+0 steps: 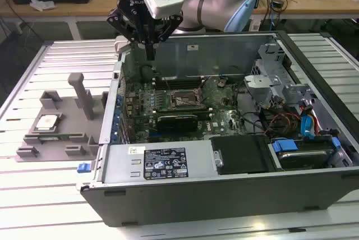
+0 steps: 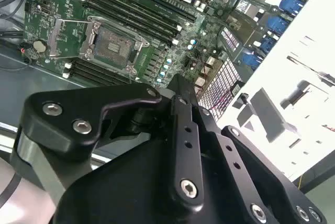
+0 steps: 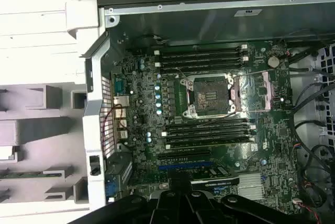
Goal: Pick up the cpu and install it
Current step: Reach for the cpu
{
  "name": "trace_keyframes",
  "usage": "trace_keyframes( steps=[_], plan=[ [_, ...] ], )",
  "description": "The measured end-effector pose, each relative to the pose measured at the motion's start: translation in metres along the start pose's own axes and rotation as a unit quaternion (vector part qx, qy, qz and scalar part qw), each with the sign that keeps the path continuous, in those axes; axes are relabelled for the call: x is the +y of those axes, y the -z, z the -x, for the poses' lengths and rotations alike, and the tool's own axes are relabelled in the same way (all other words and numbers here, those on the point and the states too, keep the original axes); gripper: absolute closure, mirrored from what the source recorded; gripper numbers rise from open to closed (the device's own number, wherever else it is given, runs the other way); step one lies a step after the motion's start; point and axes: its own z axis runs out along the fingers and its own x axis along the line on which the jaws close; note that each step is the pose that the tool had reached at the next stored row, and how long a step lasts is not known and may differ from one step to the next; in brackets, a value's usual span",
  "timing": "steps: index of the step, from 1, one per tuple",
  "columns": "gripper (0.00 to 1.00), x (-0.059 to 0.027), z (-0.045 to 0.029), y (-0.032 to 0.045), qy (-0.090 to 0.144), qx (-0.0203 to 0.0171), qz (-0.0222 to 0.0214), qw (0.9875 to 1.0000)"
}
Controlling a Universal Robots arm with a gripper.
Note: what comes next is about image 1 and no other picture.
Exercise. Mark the grey power supply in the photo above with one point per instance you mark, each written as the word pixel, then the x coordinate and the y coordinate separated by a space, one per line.
pixel 120 164

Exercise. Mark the green RAM stick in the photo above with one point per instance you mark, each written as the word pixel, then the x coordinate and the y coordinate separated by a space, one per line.
pixel 53 138

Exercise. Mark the silver CPU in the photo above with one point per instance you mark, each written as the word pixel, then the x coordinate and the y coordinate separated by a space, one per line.
pixel 47 122

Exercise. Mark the metal drive cage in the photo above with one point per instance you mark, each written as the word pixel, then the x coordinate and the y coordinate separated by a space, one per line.
pixel 261 81

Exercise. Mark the installed RAM stick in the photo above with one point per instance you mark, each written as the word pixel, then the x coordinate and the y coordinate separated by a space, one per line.
pixel 182 110

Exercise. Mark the blue case latch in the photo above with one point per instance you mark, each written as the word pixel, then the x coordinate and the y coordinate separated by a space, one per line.
pixel 83 167

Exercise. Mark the coin cell battery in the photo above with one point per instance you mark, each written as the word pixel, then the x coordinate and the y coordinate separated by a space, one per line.
pixel 221 83

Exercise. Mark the black RAM slot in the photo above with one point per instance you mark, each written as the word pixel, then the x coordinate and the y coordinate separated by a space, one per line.
pixel 182 85
pixel 182 80

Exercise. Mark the thin metal locking lever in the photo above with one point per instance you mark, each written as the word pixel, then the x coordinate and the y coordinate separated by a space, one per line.
pixel 167 85
pixel 204 83

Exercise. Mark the small black adapter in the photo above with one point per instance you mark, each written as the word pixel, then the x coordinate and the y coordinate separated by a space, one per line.
pixel 277 3

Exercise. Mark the hard disk in blue carrier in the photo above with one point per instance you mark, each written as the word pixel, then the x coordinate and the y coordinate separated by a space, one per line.
pixel 303 158

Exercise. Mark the black graphics card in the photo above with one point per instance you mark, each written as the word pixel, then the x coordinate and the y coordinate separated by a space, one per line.
pixel 176 123

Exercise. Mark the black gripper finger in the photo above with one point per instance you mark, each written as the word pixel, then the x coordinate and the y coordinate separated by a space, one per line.
pixel 172 25
pixel 120 24

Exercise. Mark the green motherboard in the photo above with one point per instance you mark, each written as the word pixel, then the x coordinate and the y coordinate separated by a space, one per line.
pixel 221 114

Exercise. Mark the grey parts rack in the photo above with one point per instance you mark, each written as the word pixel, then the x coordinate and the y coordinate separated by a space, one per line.
pixel 70 128

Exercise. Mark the crumpled white paper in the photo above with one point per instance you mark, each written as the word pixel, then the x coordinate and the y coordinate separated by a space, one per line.
pixel 42 5

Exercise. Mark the CPU socket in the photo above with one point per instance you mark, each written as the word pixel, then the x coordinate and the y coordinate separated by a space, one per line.
pixel 179 100

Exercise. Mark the black open PC case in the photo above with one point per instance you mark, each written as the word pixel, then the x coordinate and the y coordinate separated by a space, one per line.
pixel 196 203

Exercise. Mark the black plastic drive cover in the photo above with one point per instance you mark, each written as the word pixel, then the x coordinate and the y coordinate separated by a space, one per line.
pixel 241 153

